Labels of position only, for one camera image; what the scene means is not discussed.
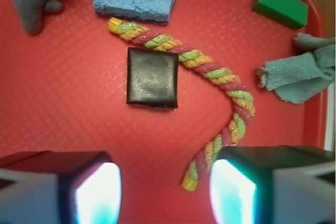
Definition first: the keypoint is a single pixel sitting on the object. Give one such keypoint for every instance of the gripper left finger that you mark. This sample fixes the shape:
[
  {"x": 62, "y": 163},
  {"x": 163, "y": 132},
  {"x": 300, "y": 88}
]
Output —
[{"x": 60, "y": 187}]

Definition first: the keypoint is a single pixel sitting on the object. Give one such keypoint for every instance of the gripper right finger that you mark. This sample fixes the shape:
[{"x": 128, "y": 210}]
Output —
[{"x": 280, "y": 184}]

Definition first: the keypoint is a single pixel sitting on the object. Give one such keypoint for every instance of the black box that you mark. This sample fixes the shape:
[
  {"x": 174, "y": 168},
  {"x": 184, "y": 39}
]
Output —
[{"x": 152, "y": 78}]

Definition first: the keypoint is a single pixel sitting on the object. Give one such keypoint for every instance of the grey-blue cloth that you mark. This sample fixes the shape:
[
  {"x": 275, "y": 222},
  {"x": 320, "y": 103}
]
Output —
[{"x": 296, "y": 79}]

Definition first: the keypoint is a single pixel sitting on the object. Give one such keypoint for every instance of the green block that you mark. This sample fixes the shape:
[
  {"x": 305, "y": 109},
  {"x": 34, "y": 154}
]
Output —
[{"x": 290, "y": 13}]

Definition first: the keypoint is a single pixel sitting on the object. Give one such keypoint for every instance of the blue sponge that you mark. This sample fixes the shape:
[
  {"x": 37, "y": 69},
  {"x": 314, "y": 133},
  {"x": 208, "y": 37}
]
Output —
[{"x": 151, "y": 11}]

